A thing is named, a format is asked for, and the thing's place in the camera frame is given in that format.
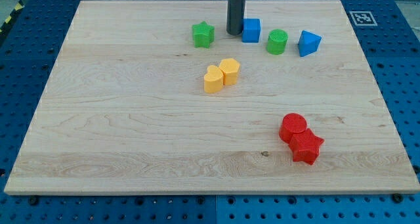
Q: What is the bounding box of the blue cube block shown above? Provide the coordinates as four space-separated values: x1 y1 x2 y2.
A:
241 18 261 43

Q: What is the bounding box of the yellow heart block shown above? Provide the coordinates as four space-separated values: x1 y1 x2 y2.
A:
203 65 224 93

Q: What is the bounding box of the yellow pentagon block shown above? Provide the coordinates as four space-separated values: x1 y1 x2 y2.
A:
219 58 241 85

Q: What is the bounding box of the light wooden board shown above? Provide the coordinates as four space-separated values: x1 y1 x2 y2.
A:
5 0 419 196

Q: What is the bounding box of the green star block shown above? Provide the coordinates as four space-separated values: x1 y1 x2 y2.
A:
192 21 215 48

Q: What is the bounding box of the red cylinder block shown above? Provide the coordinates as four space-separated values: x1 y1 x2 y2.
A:
278 113 308 143

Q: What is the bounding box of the green cylinder block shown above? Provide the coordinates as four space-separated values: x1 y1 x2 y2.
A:
266 29 288 55

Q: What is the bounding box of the red star block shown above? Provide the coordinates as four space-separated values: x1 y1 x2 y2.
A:
289 128 325 165

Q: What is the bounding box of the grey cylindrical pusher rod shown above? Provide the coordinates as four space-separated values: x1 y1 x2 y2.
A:
226 0 246 35

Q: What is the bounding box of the blue triangular prism block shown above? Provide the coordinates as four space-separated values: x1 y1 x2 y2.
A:
298 30 322 57

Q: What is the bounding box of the white fiducial marker tag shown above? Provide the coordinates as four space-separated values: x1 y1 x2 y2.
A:
350 11 377 26

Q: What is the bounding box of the black yellow hazard tape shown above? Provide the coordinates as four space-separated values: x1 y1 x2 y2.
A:
1 0 24 34

